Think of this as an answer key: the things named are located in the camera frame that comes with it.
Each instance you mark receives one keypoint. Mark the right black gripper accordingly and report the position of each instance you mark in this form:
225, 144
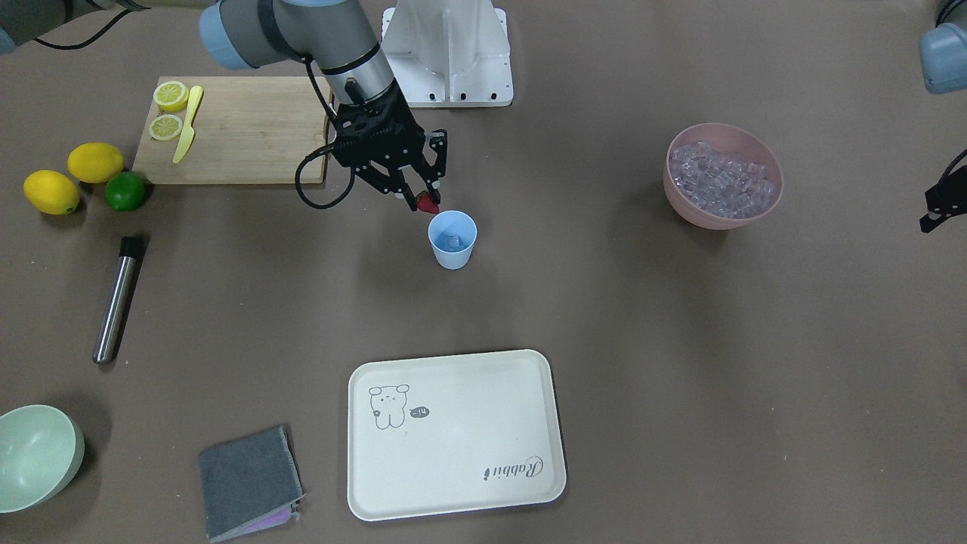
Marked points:
414, 138

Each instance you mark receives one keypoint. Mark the red strawberry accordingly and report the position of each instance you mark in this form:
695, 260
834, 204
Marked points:
426, 204

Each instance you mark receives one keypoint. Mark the steel muddler black tip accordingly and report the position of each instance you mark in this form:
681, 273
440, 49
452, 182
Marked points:
131, 251

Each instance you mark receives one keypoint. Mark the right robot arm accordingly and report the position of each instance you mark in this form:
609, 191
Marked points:
333, 39

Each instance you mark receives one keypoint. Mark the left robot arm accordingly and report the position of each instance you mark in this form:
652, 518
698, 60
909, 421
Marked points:
943, 49

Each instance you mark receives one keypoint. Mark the light blue plastic cup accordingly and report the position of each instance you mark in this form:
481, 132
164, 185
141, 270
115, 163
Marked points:
456, 223

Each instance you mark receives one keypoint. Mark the pink bowl of ice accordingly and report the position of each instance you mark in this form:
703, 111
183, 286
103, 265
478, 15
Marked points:
721, 177

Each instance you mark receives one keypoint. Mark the wooden cutting board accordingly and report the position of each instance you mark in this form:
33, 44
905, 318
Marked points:
249, 130

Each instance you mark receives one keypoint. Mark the yellow plastic knife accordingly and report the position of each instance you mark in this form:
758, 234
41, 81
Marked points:
188, 133

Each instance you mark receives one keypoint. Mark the lemon half upper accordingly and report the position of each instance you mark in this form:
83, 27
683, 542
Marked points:
171, 97

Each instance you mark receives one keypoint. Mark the cream rabbit tray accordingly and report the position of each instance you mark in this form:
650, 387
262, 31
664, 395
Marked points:
448, 434

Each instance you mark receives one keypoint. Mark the green lime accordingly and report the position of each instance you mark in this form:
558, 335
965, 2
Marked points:
125, 191

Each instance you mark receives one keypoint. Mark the yellow lemon near board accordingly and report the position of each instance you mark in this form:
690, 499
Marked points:
95, 162

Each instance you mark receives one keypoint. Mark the grey folded cloth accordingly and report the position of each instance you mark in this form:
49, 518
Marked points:
249, 484

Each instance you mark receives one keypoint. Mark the yellow lemon outer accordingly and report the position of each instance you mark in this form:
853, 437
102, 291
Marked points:
51, 192

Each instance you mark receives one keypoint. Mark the mint green bowl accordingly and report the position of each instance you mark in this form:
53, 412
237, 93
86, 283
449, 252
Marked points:
41, 451

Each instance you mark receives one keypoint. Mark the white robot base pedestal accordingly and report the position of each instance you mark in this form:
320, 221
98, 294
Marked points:
449, 54

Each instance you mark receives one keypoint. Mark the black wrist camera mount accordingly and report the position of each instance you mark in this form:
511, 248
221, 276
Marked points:
947, 198

